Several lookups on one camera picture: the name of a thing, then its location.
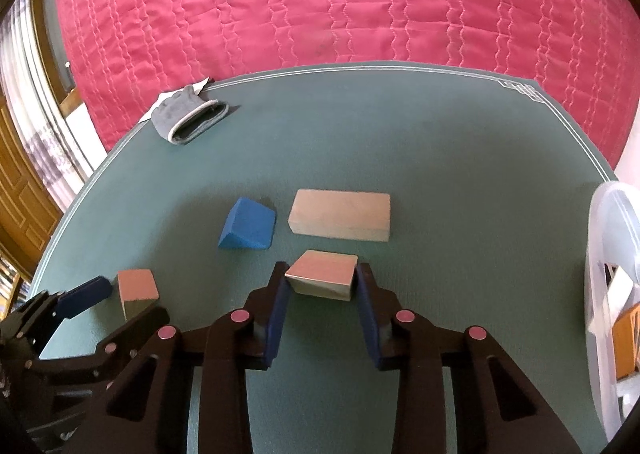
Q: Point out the small orange striped wedge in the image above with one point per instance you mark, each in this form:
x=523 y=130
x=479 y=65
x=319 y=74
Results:
x=626 y=342

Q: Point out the grey work glove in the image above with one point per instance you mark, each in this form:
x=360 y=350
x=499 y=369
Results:
x=182 y=116

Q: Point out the pale wooden triangle block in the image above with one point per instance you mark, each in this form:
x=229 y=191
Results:
x=137 y=291

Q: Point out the plain wooden rectangular block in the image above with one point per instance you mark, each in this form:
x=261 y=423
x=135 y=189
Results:
x=341 y=215

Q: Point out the red quilted bedspread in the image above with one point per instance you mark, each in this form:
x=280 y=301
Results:
x=584 y=53

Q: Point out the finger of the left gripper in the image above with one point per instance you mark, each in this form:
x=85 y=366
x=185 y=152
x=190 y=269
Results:
x=112 y=354
x=75 y=301

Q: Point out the white wooden triangle block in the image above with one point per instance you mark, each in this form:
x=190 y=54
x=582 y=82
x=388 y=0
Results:
x=323 y=274

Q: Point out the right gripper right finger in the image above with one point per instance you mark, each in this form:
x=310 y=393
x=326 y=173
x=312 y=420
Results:
x=496 y=407

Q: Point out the green table mat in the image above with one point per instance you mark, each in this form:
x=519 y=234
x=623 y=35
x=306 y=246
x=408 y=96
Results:
x=490 y=184

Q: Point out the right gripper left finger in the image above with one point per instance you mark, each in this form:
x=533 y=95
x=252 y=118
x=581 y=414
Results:
x=146 y=408

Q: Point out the blue wedge block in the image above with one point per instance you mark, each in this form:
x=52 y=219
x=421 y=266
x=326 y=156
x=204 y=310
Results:
x=249 y=225

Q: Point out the clear plastic bowl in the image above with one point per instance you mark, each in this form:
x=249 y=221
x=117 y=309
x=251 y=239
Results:
x=613 y=238

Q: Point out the white striped wedge block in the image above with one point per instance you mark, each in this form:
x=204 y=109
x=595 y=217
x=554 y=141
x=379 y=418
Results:
x=621 y=293

